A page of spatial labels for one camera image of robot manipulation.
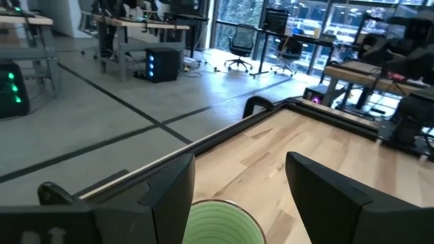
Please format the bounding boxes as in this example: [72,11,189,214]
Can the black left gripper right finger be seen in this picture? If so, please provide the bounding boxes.
[285,151,434,244]

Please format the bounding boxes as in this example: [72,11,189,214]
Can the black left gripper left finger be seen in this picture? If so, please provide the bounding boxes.
[93,153,197,244]

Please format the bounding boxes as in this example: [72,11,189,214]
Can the green ribbed mug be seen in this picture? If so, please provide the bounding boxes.
[182,199,267,244]

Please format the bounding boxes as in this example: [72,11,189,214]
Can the black table clamp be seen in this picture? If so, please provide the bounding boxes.
[37,181,81,206]
[242,96,275,119]

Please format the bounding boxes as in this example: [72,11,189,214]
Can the computer tower pink light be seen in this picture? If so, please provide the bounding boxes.
[302,84,330,106]

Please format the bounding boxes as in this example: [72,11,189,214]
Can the wooden table grey legs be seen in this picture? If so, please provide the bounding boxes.
[93,14,191,82]
[0,13,62,99]
[320,60,428,108]

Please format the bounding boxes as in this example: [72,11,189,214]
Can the computer tower blue lights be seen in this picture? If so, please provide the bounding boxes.
[144,47,180,84]

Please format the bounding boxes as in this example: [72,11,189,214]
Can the black office chair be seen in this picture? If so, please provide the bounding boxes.
[223,23,256,73]
[271,36,304,77]

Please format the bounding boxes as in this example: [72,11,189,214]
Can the black desk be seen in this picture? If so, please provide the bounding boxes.
[249,26,336,79]

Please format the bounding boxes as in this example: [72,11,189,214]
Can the computer tower green lights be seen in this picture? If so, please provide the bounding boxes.
[0,60,31,119]

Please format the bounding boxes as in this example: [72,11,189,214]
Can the grey office chair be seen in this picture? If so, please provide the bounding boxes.
[78,12,99,58]

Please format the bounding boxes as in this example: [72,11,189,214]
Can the black cabinet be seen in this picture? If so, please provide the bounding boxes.
[169,0,210,58]

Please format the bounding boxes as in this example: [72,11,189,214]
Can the black metal table frame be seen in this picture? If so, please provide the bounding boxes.
[77,97,434,201]

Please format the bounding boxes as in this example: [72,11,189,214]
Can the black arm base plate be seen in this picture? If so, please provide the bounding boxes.
[376,120,434,160]

